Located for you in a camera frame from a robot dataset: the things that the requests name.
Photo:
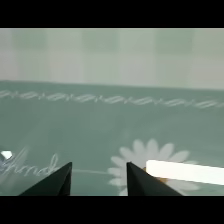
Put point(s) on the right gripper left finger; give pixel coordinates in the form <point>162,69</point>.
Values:
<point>57,184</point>

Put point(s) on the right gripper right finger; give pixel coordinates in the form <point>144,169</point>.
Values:
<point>141,184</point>

